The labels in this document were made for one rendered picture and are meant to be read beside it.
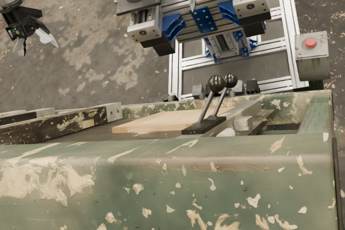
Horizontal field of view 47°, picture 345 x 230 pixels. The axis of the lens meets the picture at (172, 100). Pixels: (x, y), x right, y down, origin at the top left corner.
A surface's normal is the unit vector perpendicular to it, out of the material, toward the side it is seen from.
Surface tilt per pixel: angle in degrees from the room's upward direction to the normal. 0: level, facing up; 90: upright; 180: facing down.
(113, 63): 0
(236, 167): 33
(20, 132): 90
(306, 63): 90
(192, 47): 0
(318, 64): 90
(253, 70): 0
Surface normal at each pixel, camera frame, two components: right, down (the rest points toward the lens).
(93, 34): -0.37, -0.47
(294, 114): -0.37, 0.10
